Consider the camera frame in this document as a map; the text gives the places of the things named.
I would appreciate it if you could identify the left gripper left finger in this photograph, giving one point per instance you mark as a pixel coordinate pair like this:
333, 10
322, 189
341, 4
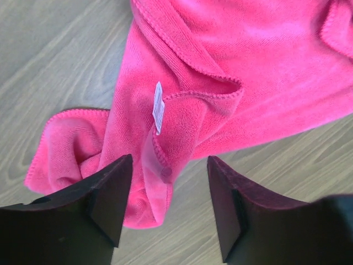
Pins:
80, 224

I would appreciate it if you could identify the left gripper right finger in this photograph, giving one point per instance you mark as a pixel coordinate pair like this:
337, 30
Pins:
258, 226

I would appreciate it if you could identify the pink microfiber towel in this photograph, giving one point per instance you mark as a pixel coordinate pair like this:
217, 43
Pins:
200, 78

